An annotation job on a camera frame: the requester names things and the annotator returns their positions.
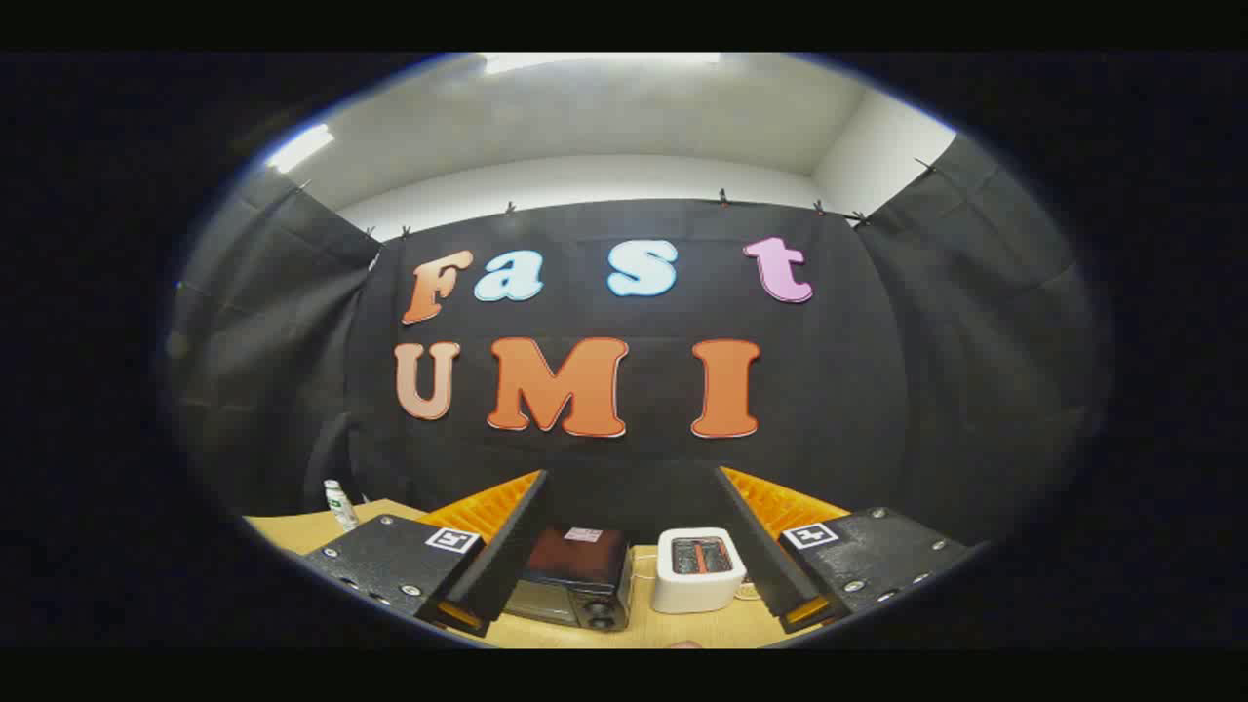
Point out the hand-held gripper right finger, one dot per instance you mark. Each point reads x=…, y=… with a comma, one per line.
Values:
x=756, y=546

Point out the small white green-label bottle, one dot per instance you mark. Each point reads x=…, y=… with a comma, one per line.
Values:
x=340, y=507

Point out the black toaster oven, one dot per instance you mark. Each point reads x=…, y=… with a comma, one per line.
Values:
x=575, y=564

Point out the white pop-up toaster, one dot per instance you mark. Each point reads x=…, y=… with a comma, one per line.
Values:
x=697, y=592

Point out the ceiling light panel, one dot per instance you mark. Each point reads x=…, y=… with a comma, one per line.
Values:
x=298, y=148
x=595, y=62

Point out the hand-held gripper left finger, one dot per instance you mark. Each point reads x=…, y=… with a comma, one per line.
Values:
x=507, y=556

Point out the black backdrop cloth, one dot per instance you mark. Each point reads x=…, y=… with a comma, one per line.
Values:
x=838, y=390

